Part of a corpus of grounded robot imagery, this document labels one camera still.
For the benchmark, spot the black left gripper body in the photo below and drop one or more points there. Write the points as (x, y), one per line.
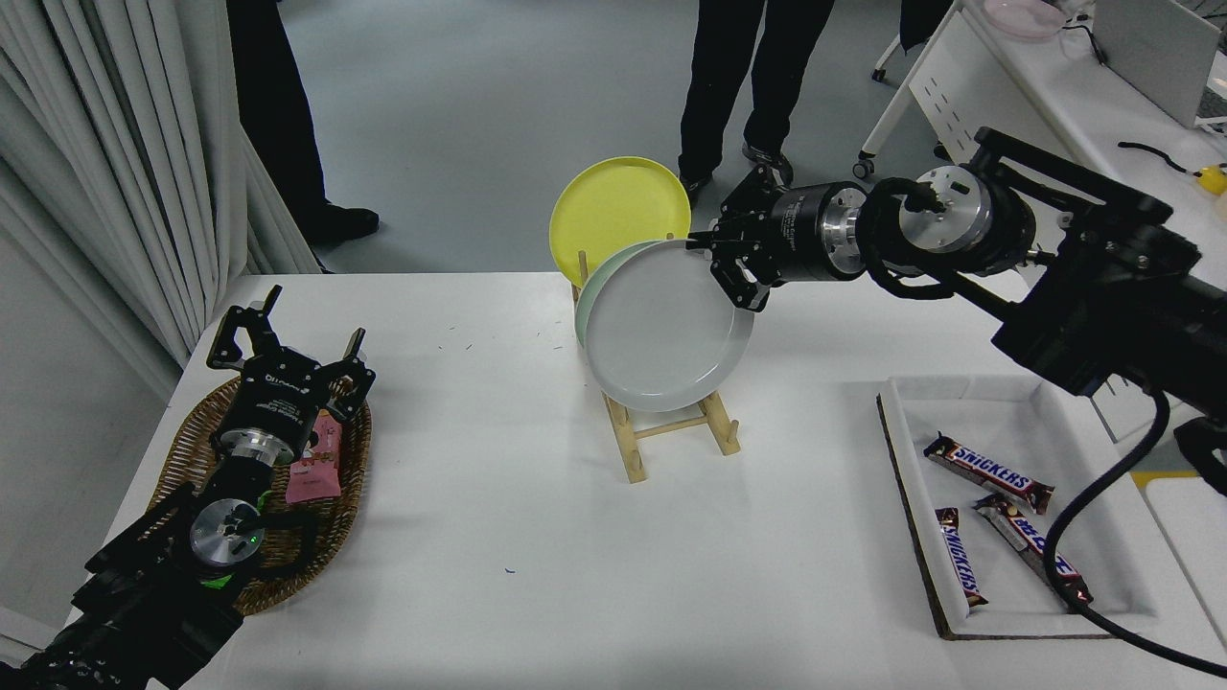
(273, 402)

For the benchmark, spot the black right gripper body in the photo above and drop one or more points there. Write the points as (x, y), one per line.
(798, 235)

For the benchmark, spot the grey plate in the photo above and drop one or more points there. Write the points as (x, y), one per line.
(661, 335)

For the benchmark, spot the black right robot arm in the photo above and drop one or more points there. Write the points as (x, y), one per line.
(1102, 287)

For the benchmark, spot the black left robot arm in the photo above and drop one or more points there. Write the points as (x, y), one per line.
(144, 594)

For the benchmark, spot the yellow plate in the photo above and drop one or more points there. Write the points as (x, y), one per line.
(613, 206)

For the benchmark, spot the mint green plate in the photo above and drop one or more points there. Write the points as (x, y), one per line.
(587, 297)

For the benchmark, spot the wooden plate rack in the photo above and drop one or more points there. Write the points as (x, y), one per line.
(633, 450)

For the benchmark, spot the pink plate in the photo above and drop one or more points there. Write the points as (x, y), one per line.
(1026, 17)

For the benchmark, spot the brown wicker basket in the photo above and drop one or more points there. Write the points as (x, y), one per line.
(192, 431)

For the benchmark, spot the pink snack packet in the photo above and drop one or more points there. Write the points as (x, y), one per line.
(316, 479)

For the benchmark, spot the person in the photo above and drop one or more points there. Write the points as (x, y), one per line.
(278, 96)
(719, 77)

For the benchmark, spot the white foam tray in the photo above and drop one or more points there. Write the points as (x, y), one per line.
(959, 412)

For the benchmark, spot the pale grey curtain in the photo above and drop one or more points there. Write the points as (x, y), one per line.
(96, 144)

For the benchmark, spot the black chair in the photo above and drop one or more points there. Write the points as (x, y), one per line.
(925, 19)

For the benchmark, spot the Snickers bar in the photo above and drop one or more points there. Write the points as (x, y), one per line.
(961, 565)
(1021, 535)
(987, 467)

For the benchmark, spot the white perforated desk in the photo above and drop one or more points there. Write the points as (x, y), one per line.
(1083, 105)

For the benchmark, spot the grey laptop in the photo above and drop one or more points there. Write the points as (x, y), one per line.
(1150, 48)

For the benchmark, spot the yellow round object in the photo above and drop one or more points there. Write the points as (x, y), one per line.
(1215, 180)

